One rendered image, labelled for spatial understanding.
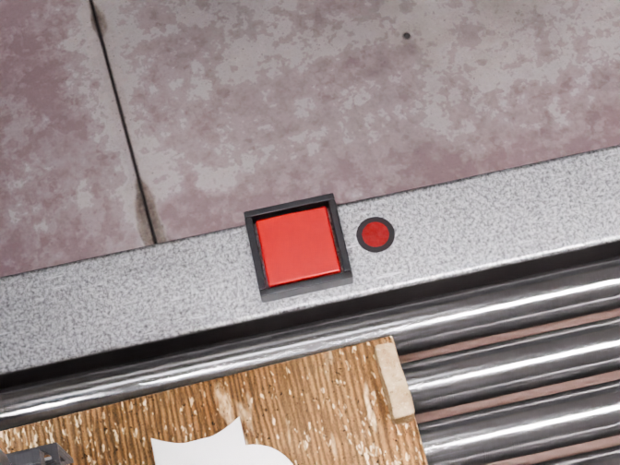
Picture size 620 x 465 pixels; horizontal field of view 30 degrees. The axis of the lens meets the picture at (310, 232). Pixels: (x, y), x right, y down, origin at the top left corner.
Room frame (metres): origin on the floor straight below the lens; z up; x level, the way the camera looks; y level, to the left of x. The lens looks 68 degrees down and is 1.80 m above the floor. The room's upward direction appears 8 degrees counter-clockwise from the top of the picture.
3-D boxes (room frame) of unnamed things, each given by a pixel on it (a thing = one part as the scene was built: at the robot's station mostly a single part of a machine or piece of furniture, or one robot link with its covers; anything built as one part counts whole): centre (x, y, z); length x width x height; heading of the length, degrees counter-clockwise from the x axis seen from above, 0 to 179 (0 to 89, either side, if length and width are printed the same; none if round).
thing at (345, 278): (0.35, 0.01, 0.92); 0.08 x 0.08 x 0.02; 4
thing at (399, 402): (0.22, -0.05, 0.95); 0.06 x 0.02 x 0.03; 6
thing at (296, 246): (0.35, 0.01, 0.92); 0.06 x 0.06 x 0.01; 4
